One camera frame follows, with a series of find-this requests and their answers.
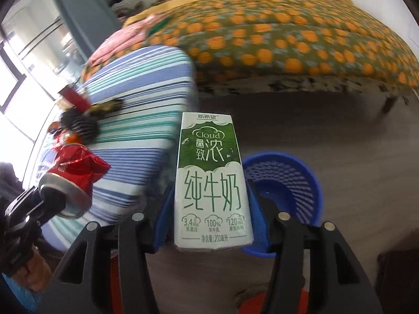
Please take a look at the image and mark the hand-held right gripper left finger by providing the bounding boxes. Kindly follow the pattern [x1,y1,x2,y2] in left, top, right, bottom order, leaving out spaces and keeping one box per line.
[39,183,176,314]

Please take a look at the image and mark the pink folded cloth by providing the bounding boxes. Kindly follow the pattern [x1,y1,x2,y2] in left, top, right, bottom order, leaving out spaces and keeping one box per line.
[88,15,164,68]

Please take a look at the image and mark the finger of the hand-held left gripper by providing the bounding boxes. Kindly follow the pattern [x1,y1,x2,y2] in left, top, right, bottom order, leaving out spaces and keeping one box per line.
[5,185,70,227]

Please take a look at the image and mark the dark wooden bed leg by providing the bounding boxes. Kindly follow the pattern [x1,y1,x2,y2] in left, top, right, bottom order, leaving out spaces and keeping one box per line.
[381,94,399,114]

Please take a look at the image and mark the green cloth item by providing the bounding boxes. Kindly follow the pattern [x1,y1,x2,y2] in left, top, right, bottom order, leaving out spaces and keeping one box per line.
[149,18,171,36]

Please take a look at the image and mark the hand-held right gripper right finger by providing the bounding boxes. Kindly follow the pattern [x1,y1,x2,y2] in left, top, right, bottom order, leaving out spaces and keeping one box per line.
[244,181,384,314]

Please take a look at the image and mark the red snack packet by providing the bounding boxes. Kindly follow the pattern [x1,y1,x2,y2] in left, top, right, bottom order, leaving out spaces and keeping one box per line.
[59,85,93,112]

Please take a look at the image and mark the orange floral quilt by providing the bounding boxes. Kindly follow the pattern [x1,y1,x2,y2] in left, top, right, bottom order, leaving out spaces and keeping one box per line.
[82,0,419,89]

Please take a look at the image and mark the dark brown object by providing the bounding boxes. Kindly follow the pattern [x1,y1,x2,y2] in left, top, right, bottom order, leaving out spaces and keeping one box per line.
[375,250,419,314]

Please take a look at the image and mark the green white milk carton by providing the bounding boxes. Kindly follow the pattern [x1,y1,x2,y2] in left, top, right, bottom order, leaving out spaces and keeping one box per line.
[173,112,255,253]

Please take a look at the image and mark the glass sliding door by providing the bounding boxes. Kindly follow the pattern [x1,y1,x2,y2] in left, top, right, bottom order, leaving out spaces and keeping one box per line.
[0,0,82,138]

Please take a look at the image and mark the blue green striped cloth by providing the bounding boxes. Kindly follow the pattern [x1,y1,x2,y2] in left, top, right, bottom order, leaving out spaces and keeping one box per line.
[36,46,197,252]

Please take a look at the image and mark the grey blue curtain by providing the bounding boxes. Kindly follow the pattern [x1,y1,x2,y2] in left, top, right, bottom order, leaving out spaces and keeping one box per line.
[44,0,122,63]

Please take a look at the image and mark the dark ribbed object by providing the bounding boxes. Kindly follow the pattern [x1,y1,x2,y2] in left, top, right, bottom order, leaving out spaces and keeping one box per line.
[60,108,100,145]

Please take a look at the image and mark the red metal can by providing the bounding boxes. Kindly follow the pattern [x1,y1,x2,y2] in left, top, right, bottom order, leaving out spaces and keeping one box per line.
[38,142,112,220]

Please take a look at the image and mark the pile of clothes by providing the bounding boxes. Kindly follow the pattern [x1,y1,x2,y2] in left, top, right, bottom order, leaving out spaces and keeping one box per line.
[109,0,154,18]

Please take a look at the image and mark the blue plastic wastebasket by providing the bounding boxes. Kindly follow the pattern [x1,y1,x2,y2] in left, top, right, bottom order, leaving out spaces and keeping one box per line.
[240,152,323,257]

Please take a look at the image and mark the speckled mattress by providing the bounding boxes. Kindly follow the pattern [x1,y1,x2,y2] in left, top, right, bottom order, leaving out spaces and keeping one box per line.
[196,74,419,103]

